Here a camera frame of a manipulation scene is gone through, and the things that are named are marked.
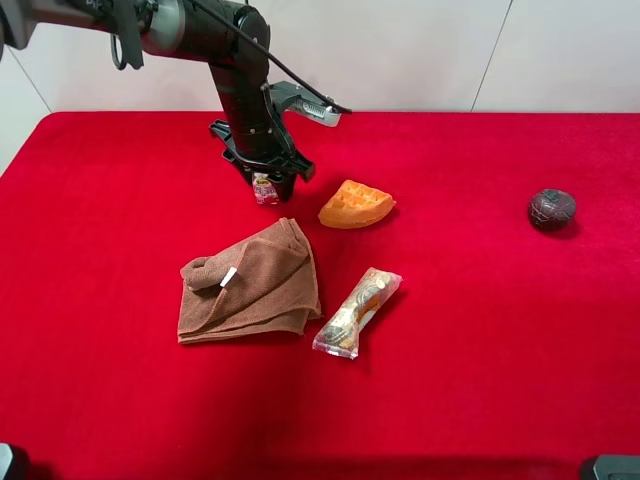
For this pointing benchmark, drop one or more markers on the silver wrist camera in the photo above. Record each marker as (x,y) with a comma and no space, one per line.
(287,96)

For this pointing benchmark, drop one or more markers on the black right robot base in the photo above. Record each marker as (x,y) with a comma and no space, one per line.
(611,467)

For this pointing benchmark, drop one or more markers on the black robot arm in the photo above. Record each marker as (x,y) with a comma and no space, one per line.
(231,38)

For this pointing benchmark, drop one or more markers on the orange waffle piece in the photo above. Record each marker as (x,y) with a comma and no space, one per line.
(355,205)

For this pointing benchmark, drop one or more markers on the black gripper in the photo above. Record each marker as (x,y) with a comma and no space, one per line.
(262,152)

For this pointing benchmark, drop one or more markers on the brown folded towel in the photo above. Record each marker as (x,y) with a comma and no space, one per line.
(264,283)

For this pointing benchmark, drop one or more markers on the dark brown round ball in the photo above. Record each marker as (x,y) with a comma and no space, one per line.
(551,210)

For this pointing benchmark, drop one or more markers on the red tablecloth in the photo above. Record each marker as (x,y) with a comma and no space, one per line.
(507,353)

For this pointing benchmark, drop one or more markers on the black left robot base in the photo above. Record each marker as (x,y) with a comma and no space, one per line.
(14,462)

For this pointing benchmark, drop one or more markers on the clear packaged cookies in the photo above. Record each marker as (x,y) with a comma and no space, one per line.
(340,335)

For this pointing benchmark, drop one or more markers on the small clear candy bottle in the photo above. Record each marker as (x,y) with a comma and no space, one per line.
(264,190)

